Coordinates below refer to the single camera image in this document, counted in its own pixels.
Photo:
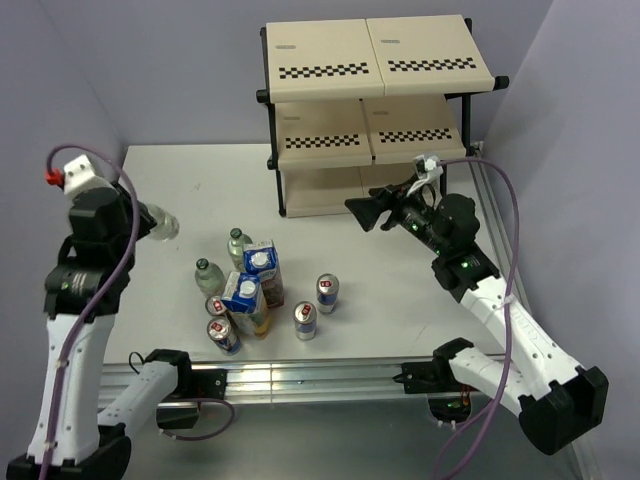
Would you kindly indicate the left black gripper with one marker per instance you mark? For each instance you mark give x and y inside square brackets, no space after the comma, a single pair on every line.
[147,222]

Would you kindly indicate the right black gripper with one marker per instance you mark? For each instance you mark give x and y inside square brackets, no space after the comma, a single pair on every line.
[367,210]

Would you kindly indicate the clear bottle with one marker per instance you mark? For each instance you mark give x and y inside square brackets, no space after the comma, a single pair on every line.
[209,277]
[167,226]
[235,247]

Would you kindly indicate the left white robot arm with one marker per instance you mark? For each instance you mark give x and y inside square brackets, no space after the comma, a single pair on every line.
[74,439]

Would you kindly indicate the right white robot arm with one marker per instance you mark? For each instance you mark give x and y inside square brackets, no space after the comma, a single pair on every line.
[554,397]

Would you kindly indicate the beige three-tier shelf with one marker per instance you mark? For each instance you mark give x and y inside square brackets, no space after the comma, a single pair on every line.
[351,102]

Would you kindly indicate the energy drink can right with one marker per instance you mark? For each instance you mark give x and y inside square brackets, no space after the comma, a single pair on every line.
[327,291]

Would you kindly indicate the blue carton maroon side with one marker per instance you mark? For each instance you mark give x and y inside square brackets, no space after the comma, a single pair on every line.
[261,259]

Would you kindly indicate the energy drink can centre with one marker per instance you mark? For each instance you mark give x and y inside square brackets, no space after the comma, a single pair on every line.
[305,320]

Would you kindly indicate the energy drink can hidden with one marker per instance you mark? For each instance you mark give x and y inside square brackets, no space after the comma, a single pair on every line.
[216,308]

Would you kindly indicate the blue carton yellow side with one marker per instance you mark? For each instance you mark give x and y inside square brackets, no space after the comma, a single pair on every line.
[244,299]

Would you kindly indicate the energy drink can front-left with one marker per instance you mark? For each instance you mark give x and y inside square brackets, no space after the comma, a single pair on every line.
[221,332]

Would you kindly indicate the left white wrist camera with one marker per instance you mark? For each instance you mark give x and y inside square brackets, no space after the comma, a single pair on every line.
[76,177]

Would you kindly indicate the aluminium side rail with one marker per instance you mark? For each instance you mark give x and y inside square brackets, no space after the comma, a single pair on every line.
[582,448]

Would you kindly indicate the aluminium front rail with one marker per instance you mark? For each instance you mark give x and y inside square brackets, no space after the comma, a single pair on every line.
[281,382]

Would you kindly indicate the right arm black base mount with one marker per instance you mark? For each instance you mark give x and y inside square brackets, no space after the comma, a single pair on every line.
[434,376]

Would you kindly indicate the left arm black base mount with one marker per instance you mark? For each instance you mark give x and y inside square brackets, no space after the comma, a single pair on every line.
[201,384]

